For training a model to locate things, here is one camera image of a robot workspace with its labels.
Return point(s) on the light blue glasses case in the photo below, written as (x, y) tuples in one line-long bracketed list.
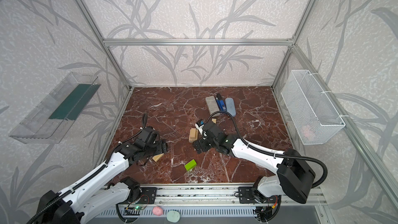
[(230, 105)]

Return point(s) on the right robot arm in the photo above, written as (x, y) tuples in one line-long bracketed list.
[(292, 177)]

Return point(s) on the pink object in basket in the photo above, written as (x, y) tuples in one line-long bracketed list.
[(308, 133)]

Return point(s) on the white wire basket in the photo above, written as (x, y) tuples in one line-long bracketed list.
[(309, 104)]

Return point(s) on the aluminium mounting rail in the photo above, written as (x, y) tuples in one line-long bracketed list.
[(214, 194)]

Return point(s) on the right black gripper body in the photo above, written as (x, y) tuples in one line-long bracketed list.
[(200, 143)]

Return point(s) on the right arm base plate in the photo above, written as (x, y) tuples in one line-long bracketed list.
[(248, 194)]

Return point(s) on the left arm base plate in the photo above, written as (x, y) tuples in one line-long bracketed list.
[(145, 196)]

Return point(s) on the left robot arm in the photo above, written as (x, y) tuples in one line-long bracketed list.
[(83, 200)]

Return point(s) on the pale green putty blob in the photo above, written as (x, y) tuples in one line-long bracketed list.
[(173, 216)]

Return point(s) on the clear plastic wall tray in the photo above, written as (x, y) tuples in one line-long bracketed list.
[(50, 120)]

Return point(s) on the pink putty blob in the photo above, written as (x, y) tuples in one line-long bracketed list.
[(158, 211)]

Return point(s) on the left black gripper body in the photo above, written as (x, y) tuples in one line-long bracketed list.
[(160, 147)]

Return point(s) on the green block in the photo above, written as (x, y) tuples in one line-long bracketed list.
[(190, 165)]

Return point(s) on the grey glasses case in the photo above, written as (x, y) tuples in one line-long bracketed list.
[(212, 104)]

